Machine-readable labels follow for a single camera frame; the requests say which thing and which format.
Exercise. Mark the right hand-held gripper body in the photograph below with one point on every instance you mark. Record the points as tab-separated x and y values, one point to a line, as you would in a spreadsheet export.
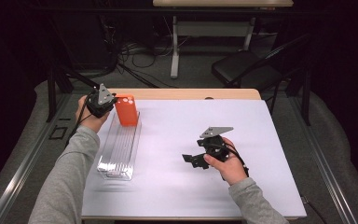
217	147

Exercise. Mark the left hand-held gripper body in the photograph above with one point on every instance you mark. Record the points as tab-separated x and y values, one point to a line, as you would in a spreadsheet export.
99	105

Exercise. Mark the orange phone case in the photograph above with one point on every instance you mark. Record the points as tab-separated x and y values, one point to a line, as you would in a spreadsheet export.
126	112

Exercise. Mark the clear plastic ribbed box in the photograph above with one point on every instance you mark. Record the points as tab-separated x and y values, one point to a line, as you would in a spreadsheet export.
121	149

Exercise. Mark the person's left hand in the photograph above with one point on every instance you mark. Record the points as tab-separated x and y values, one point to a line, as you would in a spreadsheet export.
90	123

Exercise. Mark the person's right hand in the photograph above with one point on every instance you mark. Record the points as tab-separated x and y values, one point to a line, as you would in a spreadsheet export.
231	169

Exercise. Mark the white table mat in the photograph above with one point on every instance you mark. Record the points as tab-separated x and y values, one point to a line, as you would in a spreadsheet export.
174	186

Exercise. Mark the black metal stand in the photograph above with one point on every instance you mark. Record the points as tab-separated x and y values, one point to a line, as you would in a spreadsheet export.
51	93
306	93

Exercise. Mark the black folding chair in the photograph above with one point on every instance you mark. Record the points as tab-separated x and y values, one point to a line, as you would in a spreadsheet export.
245	67

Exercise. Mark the wooden desk with white legs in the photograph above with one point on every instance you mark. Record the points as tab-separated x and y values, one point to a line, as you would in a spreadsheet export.
211	29

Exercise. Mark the aluminium floor rail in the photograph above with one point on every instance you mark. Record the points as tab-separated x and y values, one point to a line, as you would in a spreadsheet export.
18	174
326	174

